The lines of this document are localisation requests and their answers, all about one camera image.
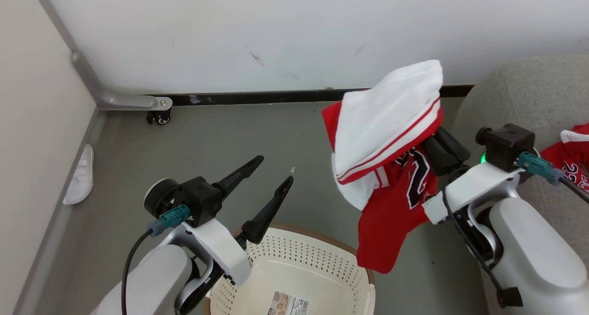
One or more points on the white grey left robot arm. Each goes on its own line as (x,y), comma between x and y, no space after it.
(152,282)

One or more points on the teal right camera connector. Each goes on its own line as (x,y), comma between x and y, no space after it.
(538,166)

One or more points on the black caster wheel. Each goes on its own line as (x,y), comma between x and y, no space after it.
(159,118)

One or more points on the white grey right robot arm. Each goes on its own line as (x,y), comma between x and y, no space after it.
(538,259)

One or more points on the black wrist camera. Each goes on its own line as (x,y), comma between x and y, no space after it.
(506,144)
(193,197)

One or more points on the teal left camera connector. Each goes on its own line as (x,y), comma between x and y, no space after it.
(171,218)

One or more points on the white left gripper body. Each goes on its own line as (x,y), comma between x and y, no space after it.
(221,246)

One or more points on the cream perforated laundry basket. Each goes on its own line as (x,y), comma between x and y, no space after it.
(303,264)

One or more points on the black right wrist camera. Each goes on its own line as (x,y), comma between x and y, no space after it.
(506,144)

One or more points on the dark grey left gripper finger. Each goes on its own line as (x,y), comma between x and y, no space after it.
(267,213)
(239,177)

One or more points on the red basketball jersey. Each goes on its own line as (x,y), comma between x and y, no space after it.
(386,232)

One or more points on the white slipper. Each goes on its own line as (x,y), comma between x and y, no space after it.
(80,177)

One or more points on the black baseboard strip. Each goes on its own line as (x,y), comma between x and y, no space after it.
(285,96)

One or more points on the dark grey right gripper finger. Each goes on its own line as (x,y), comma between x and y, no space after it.
(439,158)
(456,151)

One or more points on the grey metal frame leg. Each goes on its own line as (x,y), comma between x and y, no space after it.
(119,101)

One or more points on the grey fabric sofa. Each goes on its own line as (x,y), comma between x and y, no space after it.
(543,94)

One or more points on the teal camera connector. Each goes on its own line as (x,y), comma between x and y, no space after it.
(538,166)
(171,218)

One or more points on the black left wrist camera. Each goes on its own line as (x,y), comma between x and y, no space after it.
(193,197)

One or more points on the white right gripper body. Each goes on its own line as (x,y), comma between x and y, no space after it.
(474,186)

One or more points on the beige partition panel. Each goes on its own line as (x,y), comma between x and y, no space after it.
(32,121)

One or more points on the printed basket label sticker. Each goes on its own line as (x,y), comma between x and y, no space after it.
(287,304)

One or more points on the red Bulls 23 shorts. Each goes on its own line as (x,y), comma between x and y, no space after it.
(570,160)

